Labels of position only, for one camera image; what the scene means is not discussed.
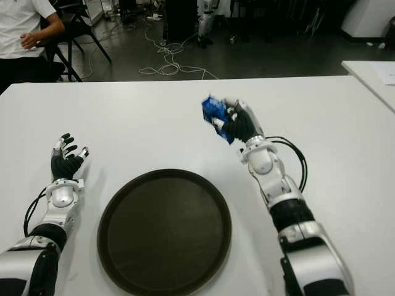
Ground person in white shirt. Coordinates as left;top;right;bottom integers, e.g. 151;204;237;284
0;0;67;93

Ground large white cabinet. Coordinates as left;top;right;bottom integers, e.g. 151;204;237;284
341;0;395;44

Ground black folding chair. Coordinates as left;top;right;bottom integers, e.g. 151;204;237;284
36;0;113;83

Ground thick white floor cable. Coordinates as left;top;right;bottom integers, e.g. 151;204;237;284
138;18;222;80

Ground white paper sheet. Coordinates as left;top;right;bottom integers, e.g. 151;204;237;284
375;66;395;86

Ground low white cabinet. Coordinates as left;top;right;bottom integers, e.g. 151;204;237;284
83;0;104;24

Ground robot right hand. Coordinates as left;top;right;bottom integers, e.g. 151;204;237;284
211;97;265;144

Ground metal folding stand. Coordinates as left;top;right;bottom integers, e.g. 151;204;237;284
304;6;325;38

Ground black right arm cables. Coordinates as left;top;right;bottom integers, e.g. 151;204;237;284
265;134;309;191

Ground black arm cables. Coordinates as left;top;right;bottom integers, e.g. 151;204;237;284
23;187;49;237
265;134;309;191

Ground round dark brown tray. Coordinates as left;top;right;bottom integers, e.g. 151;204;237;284
97;168;233;296

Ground black cabinet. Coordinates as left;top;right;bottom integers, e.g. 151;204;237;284
165;0;200;43

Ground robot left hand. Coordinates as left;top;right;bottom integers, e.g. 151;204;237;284
51;133;90;183

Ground white side table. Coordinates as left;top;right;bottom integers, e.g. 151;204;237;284
341;60;395;113

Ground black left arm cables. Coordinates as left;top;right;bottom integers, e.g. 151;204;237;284
23;187;49;237

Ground blue Oreo packet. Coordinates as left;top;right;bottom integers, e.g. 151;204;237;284
201;94;235;146

